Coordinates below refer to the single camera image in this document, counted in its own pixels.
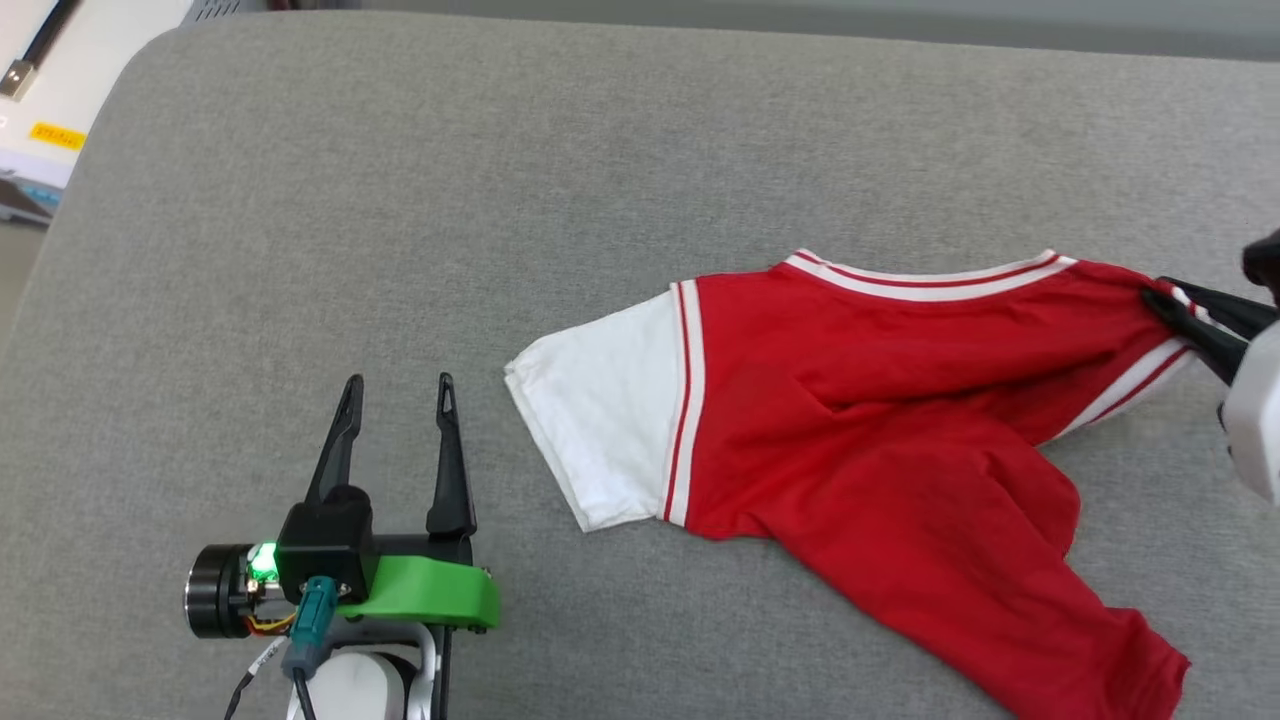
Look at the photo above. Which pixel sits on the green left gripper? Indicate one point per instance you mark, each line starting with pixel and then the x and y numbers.
pixel 430 595

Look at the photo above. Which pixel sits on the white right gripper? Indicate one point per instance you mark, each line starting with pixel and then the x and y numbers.
pixel 1260 420

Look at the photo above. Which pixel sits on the red and white t-shirt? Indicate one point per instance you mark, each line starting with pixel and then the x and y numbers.
pixel 880 420

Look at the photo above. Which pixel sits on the yellow warning label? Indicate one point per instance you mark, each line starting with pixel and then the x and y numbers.
pixel 57 136

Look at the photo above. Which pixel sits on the white equipment box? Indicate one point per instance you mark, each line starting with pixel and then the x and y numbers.
pixel 90 70

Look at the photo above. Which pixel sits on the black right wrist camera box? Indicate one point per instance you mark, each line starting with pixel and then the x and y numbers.
pixel 1265 265

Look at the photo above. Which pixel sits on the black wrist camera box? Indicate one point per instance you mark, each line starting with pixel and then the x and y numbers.
pixel 1265 265
pixel 320 540

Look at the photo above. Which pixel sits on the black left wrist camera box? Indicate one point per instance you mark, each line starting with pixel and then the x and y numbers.
pixel 320 540

